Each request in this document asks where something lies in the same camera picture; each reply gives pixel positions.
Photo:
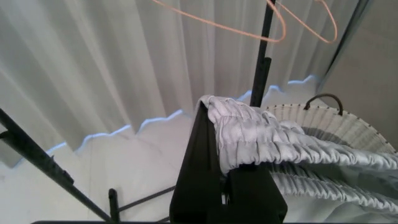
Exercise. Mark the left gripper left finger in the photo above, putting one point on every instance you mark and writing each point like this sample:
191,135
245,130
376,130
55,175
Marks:
196,186

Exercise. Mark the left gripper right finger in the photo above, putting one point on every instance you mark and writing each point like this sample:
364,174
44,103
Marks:
252,199

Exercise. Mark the pale grey shorts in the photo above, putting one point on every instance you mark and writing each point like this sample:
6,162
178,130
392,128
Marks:
280,140

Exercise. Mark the white laundry basket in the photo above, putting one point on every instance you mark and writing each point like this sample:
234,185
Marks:
342,124

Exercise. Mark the black clothes rack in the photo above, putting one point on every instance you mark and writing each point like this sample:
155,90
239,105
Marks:
261,77

